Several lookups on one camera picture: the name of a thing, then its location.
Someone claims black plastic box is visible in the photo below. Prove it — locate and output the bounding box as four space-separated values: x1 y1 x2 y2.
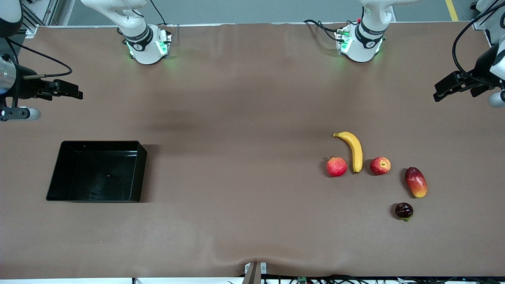
46 140 148 203

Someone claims red yellow apple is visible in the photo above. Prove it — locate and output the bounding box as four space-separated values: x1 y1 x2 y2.
370 157 391 176

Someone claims yellow banana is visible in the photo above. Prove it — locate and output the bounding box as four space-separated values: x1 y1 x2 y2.
333 131 363 174

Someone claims red yellow mango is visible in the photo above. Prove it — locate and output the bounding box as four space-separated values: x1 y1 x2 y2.
404 167 428 198

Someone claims dark purple mangosteen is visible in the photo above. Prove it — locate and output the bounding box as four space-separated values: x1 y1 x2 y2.
395 202 414 222

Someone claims red pomegranate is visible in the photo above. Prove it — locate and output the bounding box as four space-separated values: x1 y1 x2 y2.
326 155 348 178

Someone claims brown table mat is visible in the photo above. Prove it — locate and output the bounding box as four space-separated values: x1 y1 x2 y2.
0 22 505 280

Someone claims aluminium frame profile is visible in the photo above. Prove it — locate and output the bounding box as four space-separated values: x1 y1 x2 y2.
22 0 60 34

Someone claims black right base cable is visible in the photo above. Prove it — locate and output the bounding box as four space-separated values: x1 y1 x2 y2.
149 0 168 26

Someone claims black base cable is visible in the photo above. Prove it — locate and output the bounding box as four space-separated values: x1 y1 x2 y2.
303 19 348 42
149 0 168 26

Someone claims black left base cable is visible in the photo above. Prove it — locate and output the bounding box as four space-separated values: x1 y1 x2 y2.
303 19 348 42

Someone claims metal table clamp bracket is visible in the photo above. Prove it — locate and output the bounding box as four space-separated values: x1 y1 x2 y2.
243 262 267 284

